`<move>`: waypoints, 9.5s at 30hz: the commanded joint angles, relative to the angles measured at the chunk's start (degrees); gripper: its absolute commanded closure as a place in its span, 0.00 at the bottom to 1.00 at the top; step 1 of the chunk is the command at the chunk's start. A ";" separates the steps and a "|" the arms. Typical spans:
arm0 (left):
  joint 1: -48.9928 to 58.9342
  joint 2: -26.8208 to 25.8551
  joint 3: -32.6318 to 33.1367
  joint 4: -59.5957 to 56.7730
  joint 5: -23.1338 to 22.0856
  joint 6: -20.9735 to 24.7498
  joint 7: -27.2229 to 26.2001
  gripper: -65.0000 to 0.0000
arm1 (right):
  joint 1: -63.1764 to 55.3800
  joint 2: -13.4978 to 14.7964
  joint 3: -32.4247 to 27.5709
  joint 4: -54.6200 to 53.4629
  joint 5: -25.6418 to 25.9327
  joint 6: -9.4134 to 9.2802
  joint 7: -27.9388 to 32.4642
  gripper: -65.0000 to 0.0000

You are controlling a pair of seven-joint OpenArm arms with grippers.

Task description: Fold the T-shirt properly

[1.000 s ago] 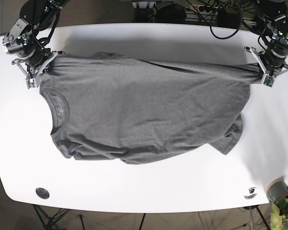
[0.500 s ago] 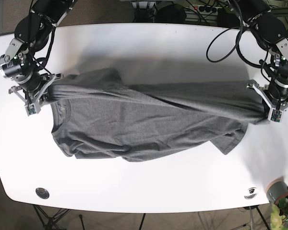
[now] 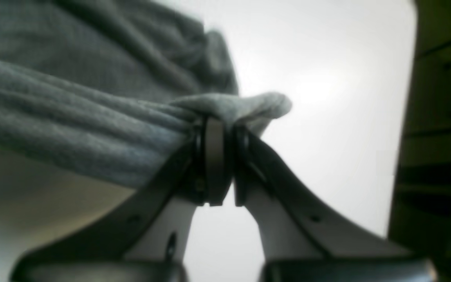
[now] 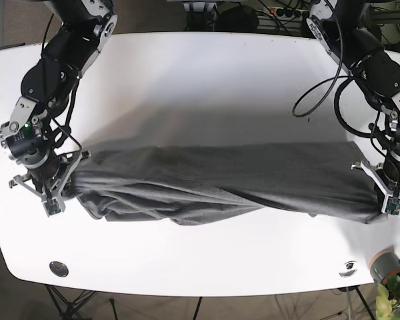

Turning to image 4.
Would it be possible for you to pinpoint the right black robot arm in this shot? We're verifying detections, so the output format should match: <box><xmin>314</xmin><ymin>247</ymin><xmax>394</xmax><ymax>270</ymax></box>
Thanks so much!
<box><xmin>0</xmin><ymin>1</ymin><xmax>118</xmax><ymax>203</ymax></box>

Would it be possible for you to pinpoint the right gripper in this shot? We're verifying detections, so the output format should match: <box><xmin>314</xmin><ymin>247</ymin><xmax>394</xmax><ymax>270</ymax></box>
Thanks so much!
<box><xmin>9</xmin><ymin>149</ymin><xmax>91</xmax><ymax>203</ymax></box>

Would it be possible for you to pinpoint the green potted plant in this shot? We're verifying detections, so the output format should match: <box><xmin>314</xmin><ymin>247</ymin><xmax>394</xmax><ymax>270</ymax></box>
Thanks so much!
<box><xmin>375</xmin><ymin>275</ymin><xmax>400</xmax><ymax>320</ymax></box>

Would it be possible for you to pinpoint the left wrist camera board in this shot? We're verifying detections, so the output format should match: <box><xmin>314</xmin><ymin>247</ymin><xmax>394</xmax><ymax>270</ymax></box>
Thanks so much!
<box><xmin>381</xmin><ymin>195</ymin><xmax>400</xmax><ymax>216</ymax></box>

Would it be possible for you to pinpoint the black table leg frame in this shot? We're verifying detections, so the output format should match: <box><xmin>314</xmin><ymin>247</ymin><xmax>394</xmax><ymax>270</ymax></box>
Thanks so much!
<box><xmin>45</xmin><ymin>285</ymin><xmax>98</xmax><ymax>320</ymax></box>

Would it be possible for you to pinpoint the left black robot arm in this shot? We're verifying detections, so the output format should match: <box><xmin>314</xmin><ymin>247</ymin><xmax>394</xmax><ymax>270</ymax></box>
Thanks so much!
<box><xmin>306</xmin><ymin>1</ymin><xmax>400</xmax><ymax>199</ymax></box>

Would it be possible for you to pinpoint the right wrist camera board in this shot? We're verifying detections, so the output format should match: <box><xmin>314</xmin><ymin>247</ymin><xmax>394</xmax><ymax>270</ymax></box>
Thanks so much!
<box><xmin>42</xmin><ymin>197</ymin><xmax>66</xmax><ymax>217</ymax></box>

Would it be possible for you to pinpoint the left silver table grommet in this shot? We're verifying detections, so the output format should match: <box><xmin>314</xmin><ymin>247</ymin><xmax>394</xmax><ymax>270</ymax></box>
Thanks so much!
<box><xmin>49</xmin><ymin>261</ymin><xmax>69</xmax><ymax>277</ymax></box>

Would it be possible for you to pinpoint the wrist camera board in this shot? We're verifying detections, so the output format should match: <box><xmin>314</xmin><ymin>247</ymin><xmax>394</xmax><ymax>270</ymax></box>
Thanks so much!
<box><xmin>381</xmin><ymin>195</ymin><xmax>400</xmax><ymax>216</ymax></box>
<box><xmin>42</xmin><ymin>197</ymin><xmax>66</xmax><ymax>217</ymax></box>

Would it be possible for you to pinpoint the grey plant pot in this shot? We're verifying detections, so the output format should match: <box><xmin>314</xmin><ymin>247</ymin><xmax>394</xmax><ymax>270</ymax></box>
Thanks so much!
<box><xmin>368</xmin><ymin>247</ymin><xmax>400</xmax><ymax>285</ymax></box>

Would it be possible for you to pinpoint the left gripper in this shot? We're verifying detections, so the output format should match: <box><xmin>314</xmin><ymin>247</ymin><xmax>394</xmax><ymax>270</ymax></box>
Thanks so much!
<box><xmin>351</xmin><ymin>160</ymin><xmax>400</xmax><ymax>199</ymax></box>

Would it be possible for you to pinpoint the silver table grommet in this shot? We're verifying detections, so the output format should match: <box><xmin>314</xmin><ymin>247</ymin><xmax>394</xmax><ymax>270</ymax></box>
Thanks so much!
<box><xmin>49</xmin><ymin>261</ymin><xmax>69</xmax><ymax>277</ymax></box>
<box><xmin>339</xmin><ymin>260</ymin><xmax>359</xmax><ymax>278</ymax></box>

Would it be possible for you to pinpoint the right silver table grommet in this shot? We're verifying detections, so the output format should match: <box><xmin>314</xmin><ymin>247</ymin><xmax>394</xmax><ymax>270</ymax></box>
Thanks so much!
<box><xmin>339</xmin><ymin>260</ymin><xmax>359</xmax><ymax>278</ymax></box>

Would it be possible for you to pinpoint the dark grey T-shirt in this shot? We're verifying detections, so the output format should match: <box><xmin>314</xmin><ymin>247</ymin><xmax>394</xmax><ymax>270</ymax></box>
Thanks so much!
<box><xmin>64</xmin><ymin>141</ymin><xmax>383</xmax><ymax>226</ymax></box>

